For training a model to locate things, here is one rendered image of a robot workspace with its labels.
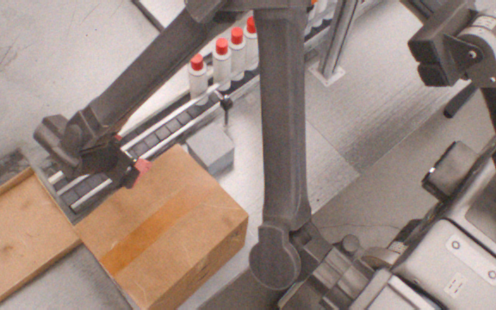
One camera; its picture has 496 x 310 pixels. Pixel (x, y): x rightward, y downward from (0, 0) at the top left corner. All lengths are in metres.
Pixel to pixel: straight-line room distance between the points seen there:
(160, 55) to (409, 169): 1.89
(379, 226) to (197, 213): 1.38
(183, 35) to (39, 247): 0.88
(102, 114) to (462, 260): 0.59
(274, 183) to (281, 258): 0.10
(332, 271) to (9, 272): 0.97
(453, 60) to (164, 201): 0.71
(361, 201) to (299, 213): 1.68
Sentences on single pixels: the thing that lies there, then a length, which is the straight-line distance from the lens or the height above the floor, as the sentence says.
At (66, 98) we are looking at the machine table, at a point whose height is 0.83.
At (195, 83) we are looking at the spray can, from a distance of 1.41.
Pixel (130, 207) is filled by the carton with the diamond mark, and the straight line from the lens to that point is 1.14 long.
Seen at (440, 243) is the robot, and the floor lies 1.53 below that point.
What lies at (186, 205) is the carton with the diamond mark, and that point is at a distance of 1.13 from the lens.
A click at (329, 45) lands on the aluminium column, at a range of 1.54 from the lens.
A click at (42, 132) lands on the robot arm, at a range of 1.01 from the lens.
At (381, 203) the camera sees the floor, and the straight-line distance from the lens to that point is 2.42.
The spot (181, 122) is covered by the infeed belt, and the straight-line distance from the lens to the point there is 1.49.
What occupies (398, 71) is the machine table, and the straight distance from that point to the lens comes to 1.73.
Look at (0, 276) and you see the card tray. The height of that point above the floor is 0.83.
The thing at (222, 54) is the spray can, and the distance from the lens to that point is 1.39.
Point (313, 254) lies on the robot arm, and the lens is 0.73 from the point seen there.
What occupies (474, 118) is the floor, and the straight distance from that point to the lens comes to 2.80.
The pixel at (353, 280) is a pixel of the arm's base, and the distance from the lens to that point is 0.73.
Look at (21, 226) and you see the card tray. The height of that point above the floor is 0.83.
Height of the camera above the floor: 2.19
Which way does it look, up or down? 66 degrees down
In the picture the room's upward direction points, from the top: 6 degrees clockwise
